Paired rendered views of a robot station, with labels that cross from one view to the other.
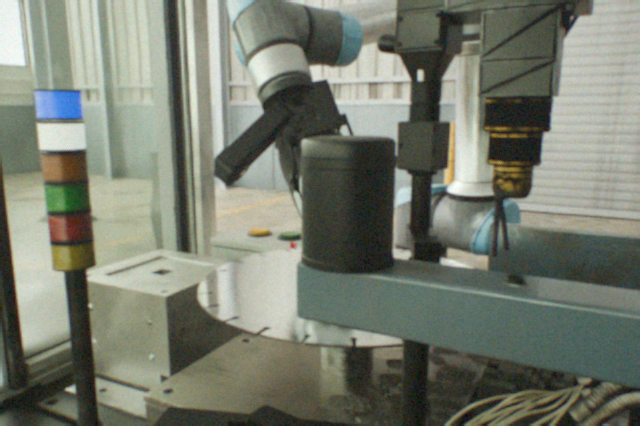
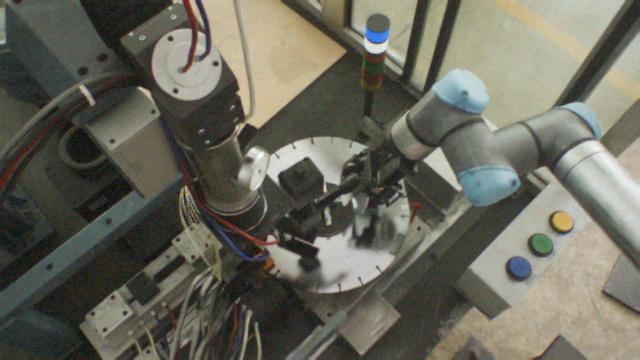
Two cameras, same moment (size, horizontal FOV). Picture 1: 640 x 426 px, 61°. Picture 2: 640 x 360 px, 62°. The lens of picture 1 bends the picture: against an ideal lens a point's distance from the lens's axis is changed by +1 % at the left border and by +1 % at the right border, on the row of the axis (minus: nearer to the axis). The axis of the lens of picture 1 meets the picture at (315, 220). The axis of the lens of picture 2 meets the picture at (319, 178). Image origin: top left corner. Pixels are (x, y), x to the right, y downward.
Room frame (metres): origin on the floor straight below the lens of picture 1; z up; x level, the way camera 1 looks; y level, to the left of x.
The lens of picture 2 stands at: (0.71, -0.41, 1.94)
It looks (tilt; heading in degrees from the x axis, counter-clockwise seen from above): 65 degrees down; 111
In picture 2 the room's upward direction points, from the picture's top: 2 degrees counter-clockwise
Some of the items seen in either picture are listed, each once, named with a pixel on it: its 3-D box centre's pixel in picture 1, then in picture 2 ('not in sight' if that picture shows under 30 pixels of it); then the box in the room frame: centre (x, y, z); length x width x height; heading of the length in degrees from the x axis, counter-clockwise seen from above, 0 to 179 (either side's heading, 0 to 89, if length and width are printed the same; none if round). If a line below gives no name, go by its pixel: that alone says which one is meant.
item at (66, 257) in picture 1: (73, 252); (371, 79); (0.58, 0.27, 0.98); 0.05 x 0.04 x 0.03; 152
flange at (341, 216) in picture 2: not in sight; (325, 207); (0.58, -0.04, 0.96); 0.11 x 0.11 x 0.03
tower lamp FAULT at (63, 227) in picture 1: (70, 224); (372, 70); (0.58, 0.27, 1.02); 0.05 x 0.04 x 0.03; 152
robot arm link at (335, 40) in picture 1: (314, 38); (489, 160); (0.81, 0.00, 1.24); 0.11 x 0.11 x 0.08; 40
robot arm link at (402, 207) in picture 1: (424, 213); not in sight; (1.16, -0.24, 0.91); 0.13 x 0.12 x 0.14; 40
